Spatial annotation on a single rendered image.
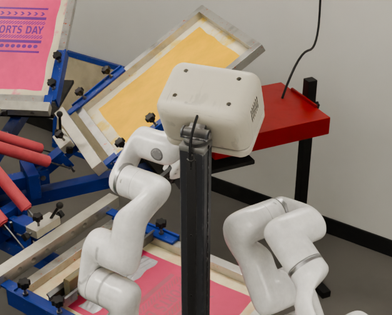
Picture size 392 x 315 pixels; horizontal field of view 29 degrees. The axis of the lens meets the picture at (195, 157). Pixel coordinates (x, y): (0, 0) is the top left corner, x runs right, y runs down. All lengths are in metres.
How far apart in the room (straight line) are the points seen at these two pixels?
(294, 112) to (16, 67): 1.40
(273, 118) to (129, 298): 1.79
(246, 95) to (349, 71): 2.62
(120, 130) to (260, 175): 1.68
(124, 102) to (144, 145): 1.51
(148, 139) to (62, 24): 2.12
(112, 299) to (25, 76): 2.07
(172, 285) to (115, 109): 1.04
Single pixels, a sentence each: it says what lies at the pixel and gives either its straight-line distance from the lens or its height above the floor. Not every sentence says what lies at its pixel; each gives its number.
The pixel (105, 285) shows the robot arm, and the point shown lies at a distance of 1.96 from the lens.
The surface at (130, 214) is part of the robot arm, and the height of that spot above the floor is 1.64.
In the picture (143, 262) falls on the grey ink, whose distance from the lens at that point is 2.82.
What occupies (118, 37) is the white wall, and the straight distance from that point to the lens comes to 5.08.
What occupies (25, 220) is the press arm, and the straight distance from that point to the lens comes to 2.97.
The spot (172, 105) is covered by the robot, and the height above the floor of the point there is 1.98.
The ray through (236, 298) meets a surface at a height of 0.95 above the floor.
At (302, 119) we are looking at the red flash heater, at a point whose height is 1.10.
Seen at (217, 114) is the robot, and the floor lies 1.97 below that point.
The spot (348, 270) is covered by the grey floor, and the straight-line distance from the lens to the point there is 4.43.
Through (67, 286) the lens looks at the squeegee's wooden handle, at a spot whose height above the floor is 1.03.
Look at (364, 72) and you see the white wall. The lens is 4.16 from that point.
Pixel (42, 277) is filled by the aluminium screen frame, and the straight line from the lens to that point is 2.76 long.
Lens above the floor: 2.67
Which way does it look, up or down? 29 degrees down
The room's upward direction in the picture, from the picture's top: straight up
